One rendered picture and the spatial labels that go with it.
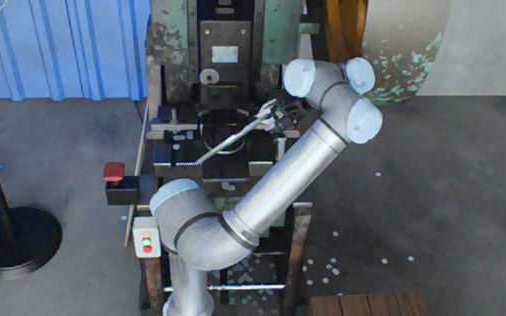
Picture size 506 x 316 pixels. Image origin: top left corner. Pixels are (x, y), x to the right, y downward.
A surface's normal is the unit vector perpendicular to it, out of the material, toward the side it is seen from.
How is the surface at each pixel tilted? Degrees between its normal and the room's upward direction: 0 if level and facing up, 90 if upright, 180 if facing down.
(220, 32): 90
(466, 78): 90
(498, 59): 90
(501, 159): 0
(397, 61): 100
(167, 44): 90
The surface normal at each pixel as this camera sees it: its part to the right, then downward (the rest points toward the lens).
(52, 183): 0.04, -0.74
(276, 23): 0.07, 0.68
